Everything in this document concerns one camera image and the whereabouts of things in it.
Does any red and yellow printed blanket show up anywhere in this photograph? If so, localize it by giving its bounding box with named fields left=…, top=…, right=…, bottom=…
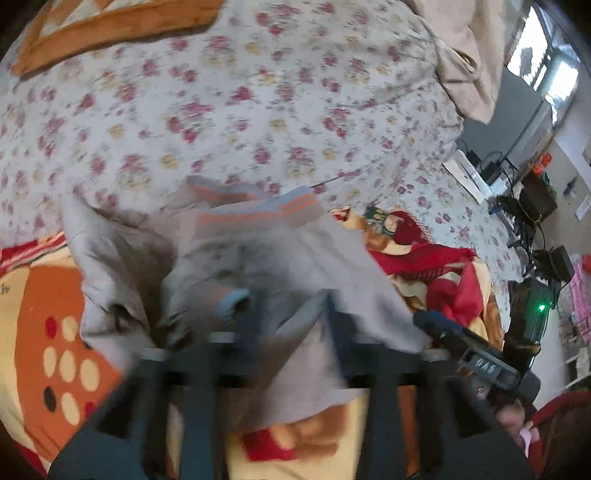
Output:
left=0, top=205, right=509, bottom=480

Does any person's right forearm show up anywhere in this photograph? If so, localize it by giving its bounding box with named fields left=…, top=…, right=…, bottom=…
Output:
left=517, top=391, right=591, bottom=480

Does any beige cloth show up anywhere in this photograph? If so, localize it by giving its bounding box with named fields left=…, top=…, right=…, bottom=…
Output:
left=411, top=0, right=513, bottom=125

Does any window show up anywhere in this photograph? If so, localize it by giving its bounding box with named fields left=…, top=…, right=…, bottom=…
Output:
left=505, top=4, right=583, bottom=107

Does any white flat board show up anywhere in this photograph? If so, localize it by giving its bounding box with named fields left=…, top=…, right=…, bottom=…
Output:
left=442, top=150, right=491, bottom=205

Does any floral quilt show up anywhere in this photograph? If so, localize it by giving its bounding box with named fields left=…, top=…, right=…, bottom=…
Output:
left=0, top=0, right=522, bottom=287

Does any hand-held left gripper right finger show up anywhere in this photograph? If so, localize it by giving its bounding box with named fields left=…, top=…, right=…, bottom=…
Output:
left=323, top=291, right=502, bottom=439

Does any pink cloth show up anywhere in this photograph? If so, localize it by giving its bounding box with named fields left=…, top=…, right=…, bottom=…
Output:
left=567, top=258, right=591, bottom=344

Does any person's right hand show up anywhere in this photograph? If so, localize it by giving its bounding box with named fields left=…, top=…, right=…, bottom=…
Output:
left=495, top=401, right=529, bottom=435

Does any orange bordered blanket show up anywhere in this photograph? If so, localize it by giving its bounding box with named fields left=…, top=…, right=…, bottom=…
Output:
left=11, top=0, right=227, bottom=77

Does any black computer tower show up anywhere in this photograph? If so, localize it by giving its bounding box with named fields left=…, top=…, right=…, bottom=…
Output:
left=502, top=277, right=560, bottom=356

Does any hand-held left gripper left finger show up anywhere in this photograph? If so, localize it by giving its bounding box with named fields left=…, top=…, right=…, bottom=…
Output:
left=92, top=293, right=262, bottom=444

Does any beige jacket with striped cuffs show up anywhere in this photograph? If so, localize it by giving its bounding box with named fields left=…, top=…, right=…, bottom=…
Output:
left=60, top=175, right=430, bottom=435

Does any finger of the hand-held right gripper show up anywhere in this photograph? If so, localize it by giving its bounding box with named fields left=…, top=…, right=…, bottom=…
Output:
left=413, top=310, right=467, bottom=347

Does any black box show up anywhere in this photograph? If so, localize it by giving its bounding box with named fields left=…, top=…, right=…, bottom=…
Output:
left=519, top=173, right=559, bottom=222
left=533, top=244, right=575, bottom=283

